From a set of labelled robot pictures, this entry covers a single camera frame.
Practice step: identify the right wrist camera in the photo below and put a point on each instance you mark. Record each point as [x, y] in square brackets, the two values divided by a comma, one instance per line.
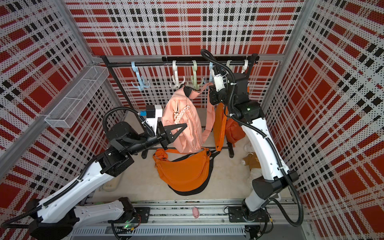
[218, 80]

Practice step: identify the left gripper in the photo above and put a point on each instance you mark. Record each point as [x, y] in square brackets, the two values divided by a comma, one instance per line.
[164, 134]

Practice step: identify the black garment rack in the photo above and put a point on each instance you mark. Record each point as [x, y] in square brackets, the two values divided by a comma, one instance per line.
[200, 103]

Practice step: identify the white teddy bear brown shirt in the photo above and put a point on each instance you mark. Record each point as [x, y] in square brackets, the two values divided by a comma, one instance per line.
[251, 159]

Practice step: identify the orange bag with black trim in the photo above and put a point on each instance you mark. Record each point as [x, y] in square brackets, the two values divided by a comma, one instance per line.
[187, 175]

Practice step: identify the light blue hook far left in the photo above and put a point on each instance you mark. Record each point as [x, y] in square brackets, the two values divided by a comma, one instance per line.
[141, 85]

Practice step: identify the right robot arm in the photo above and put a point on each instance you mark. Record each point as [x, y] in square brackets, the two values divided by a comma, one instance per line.
[276, 175]

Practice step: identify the small pink object on rail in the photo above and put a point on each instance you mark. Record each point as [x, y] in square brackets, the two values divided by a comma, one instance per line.
[196, 212]

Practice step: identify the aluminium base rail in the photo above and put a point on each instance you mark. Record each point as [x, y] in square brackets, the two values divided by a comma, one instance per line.
[175, 218]

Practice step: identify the white wire mesh basket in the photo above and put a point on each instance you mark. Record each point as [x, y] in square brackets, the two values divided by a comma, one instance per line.
[68, 110]

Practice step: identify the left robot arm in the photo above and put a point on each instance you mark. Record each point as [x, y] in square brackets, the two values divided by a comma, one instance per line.
[56, 216]

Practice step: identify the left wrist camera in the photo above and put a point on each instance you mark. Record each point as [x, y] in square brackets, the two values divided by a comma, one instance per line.
[152, 113]

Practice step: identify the pink bag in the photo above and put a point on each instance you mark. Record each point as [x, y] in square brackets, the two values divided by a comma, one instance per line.
[179, 110]

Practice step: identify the green hook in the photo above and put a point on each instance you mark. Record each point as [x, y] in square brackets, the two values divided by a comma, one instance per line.
[195, 84]
[228, 64]

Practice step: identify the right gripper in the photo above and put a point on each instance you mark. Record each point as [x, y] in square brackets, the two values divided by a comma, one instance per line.
[214, 94]

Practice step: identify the white hook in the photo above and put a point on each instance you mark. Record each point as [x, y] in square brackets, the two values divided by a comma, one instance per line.
[175, 75]
[245, 66]

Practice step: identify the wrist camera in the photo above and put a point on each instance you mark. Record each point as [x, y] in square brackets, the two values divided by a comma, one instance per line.
[218, 80]
[152, 113]

